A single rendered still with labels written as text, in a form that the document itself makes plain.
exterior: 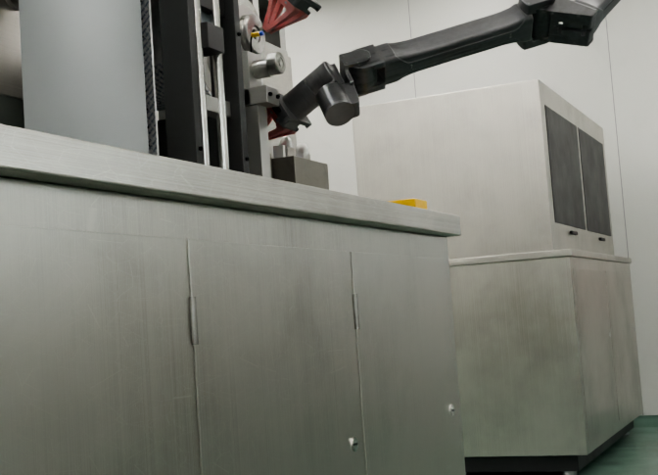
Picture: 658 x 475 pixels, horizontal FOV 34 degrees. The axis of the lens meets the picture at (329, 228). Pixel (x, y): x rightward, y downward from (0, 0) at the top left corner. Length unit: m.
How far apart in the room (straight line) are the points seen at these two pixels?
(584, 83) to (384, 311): 4.76
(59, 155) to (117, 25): 0.76
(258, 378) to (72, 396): 0.38
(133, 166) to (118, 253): 0.09
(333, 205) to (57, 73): 0.53
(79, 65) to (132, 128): 0.15
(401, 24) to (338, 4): 0.46
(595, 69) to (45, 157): 5.61
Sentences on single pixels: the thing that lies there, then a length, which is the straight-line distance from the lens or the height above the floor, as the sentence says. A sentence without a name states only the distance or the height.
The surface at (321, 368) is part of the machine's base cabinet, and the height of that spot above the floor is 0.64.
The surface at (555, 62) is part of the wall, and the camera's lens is 6.55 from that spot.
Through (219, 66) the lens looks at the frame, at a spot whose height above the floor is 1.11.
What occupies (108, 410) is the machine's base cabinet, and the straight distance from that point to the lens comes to 1.13.
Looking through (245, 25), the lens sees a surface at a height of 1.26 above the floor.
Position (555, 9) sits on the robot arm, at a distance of 2.15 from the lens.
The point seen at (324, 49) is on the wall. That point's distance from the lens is 7.04.
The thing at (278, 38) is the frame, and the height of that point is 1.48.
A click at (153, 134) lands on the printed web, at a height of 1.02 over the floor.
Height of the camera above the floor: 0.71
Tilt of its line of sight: 5 degrees up
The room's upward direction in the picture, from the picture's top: 4 degrees counter-clockwise
